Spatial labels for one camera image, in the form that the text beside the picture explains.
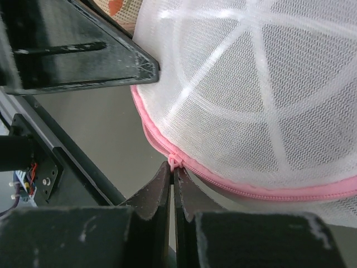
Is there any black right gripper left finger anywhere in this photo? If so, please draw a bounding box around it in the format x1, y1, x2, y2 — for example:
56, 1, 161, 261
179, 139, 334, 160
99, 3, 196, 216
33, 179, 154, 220
1, 162, 171, 267

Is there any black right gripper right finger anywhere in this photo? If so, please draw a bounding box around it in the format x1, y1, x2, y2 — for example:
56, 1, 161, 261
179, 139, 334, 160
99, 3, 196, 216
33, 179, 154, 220
173, 168, 345, 267

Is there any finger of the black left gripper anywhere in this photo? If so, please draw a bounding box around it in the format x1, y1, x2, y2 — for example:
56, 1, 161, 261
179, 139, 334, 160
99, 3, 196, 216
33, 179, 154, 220
1, 1, 160, 95

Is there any peach patterned eye mask lower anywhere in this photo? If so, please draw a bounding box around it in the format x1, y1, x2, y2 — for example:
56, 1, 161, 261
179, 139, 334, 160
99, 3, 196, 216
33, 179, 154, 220
94, 0, 143, 32

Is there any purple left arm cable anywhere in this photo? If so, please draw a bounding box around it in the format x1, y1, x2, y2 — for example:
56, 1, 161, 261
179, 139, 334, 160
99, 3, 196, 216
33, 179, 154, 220
0, 181, 31, 217

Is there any white mesh pink-trim laundry bag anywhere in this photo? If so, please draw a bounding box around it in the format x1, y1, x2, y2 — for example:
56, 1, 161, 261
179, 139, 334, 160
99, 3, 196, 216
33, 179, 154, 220
132, 1, 356, 228

